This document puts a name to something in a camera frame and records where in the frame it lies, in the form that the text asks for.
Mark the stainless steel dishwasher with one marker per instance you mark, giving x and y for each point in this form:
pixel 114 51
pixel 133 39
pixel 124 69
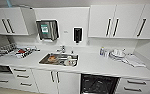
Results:
pixel 99 84

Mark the small chrome sink pump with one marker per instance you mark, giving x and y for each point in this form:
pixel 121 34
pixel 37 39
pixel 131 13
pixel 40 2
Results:
pixel 71 52

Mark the chrome sink faucet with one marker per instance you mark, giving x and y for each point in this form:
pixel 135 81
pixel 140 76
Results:
pixel 61 49

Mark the white cup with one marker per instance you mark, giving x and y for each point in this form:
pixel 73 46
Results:
pixel 69 60

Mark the orange brown bowl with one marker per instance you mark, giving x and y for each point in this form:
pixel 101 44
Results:
pixel 52 58

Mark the small dish soap bottle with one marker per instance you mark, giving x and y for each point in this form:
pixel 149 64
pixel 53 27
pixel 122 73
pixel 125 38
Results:
pixel 102 51

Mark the stainless steel sink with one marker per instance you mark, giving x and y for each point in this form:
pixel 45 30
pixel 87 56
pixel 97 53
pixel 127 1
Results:
pixel 44 60

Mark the white base cabinet two doors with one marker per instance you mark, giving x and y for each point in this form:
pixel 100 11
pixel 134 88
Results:
pixel 57 81

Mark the cluttered dish drying rack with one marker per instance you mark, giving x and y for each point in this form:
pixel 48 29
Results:
pixel 22 51

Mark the white folded cloth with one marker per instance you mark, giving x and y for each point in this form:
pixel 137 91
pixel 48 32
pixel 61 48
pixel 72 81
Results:
pixel 134 61

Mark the white drawer stack narrow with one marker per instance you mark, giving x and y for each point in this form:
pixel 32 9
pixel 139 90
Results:
pixel 14 78

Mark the black built-in microwave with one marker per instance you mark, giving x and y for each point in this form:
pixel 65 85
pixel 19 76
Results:
pixel 1 69

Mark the small blue bottle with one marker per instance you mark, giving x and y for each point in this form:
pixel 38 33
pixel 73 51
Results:
pixel 9 3

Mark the black wall soap dispenser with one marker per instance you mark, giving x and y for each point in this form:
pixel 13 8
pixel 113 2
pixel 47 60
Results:
pixel 77 35

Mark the white wall outlet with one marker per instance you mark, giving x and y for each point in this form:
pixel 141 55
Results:
pixel 88 42

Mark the small wall label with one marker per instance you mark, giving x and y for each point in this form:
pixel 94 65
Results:
pixel 66 31

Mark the white wall cabinet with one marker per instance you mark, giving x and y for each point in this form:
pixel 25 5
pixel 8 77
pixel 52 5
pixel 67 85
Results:
pixel 11 20
pixel 124 20

